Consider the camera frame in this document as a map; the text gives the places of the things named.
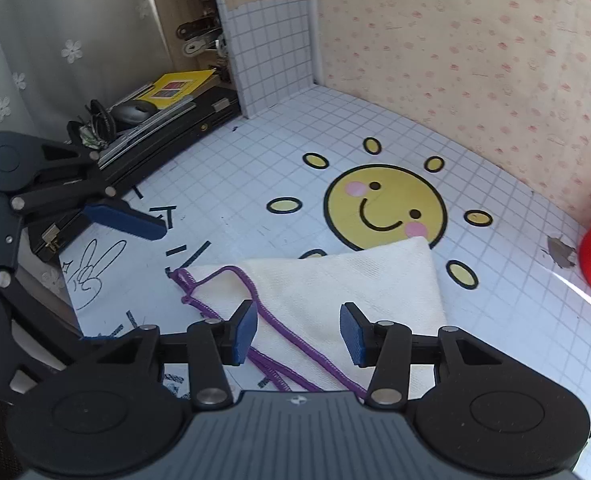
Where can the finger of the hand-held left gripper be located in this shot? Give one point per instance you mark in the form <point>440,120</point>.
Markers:
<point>125,220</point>
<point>30,310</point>

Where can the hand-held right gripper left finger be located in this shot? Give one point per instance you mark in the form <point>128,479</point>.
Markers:
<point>240,332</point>

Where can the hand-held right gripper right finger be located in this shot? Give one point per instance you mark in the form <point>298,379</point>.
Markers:
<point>353,332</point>

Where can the white towel purple trim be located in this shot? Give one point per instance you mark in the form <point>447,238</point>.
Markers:
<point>325,290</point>

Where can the black case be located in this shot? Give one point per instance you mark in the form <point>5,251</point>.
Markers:
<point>175,150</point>

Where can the grey computer mouse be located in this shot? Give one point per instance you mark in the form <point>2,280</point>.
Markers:
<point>133,111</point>

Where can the floral sheer curtain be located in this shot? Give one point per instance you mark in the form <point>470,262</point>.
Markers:
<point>65,50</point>

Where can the yellow book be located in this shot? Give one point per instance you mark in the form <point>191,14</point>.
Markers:
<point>180,86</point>

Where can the pile of metal clips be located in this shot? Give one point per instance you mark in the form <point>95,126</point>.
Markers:
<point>200,35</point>

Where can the white plastic pipe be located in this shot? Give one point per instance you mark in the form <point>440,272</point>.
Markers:
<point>314,20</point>

